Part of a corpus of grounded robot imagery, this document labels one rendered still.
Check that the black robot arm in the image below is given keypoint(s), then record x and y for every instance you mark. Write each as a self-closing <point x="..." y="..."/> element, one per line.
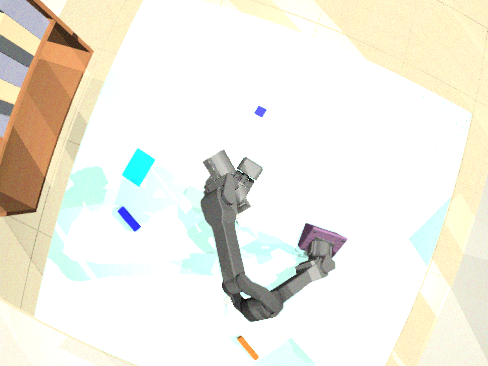
<point x="223" y="199"/>

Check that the white plate with two holes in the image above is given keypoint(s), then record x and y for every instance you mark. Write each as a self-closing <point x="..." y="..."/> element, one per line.
<point x="231" y="308"/>

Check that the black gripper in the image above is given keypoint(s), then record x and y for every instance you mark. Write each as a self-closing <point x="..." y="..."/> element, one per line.
<point x="249" y="168"/>

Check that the small blue block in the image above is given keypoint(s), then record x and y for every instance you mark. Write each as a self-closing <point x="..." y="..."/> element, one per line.
<point x="128" y="218"/>

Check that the orange flat bar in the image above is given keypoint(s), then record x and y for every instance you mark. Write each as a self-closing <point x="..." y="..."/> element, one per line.
<point x="246" y="346"/>

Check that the blue flat square plate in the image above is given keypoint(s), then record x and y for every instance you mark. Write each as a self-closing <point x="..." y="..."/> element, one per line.
<point x="260" y="111"/>

